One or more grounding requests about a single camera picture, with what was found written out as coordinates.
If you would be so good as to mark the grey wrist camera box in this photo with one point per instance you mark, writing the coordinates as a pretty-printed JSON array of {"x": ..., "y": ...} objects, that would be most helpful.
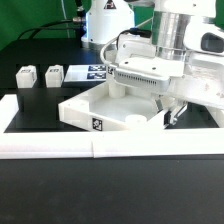
[{"x": 139, "y": 80}]

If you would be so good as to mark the black cable thick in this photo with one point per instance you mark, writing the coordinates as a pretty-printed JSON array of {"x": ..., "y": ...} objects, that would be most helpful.
[{"x": 67, "y": 25}]

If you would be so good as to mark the white U-shaped obstacle fence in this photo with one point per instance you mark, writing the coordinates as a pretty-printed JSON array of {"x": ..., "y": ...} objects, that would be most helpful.
[{"x": 146, "y": 142}]

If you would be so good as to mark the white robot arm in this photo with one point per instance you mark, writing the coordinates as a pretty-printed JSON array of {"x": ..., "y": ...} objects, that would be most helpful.
[{"x": 107, "y": 20}]

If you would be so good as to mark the black cable connector upright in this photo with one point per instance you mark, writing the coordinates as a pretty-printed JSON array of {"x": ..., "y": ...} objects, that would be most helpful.
[{"x": 80, "y": 9}]

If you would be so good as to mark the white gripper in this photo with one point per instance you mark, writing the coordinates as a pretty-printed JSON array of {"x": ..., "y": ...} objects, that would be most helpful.
[{"x": 191, "y": 56}]

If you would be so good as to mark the white sheet with fiducial markers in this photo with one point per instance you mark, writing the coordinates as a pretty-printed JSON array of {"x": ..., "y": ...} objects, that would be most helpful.
[{"x": 84, "y": 73}]

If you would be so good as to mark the white square table top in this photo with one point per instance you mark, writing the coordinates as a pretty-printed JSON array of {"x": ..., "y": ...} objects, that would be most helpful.
[{"x": 96, "y": 110}]

